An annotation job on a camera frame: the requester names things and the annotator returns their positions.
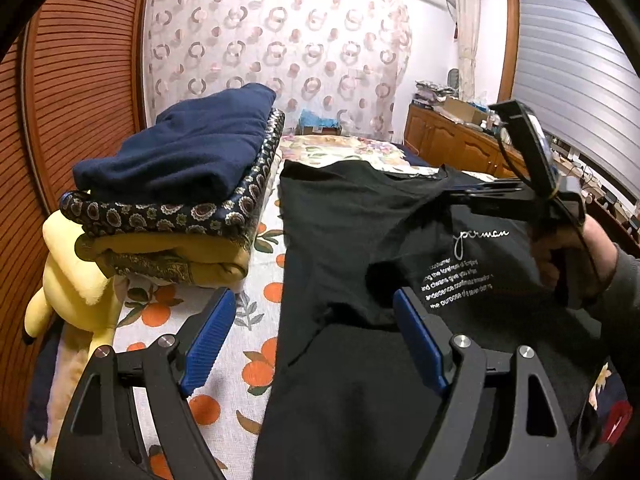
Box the black printed t-shirt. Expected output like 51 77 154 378
254 162 605 479

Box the dark grey sleeve forearm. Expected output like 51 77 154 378
600 244 639 375

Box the right hand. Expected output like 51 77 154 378
530 214 617 295

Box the orange print bed sheet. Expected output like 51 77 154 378
29 154 302 480

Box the yellow plush toy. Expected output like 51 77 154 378
24 210 127 352

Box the cardboard box on cabinet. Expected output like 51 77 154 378
442 96 488 126

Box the wooden sideboard cabinet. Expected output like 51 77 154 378
404 104 518 178

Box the mustard yellow folded garment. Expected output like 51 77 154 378
75 233 250 288

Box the grey window blind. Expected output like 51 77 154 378
512 0 639 188

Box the dark patterned folded garment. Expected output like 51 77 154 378
60 108 285 237

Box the navy folded garment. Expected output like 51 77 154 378
73 84 276 205

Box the blue item box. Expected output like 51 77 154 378
295 110 342 136

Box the floral quilt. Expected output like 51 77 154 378
279 134 438 176

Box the circle pattern curtain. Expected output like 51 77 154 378
143 0 412 141

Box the brown louvered wardrobe door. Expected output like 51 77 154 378
1 0 145 442

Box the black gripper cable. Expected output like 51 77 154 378
497 127 604 291

